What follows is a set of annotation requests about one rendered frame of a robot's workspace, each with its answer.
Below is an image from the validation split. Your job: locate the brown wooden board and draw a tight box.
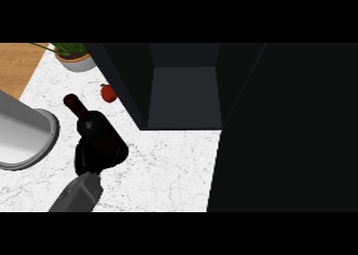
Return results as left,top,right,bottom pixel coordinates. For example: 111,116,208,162
0,43,50,101

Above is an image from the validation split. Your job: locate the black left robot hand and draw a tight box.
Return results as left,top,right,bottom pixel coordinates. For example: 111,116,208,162
72,136,130,177

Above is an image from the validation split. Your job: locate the dark grey open cabinet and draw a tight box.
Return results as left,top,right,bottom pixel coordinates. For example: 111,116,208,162
83,43,266,131

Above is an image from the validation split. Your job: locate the potted green plant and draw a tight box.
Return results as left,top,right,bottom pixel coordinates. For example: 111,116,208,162
29,43,99,74

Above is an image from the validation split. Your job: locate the dark red wine bottle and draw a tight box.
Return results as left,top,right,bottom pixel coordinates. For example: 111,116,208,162
62,93,124,157

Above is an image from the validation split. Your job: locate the red tomato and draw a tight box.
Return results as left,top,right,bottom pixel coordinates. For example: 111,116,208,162
99,83,120,104

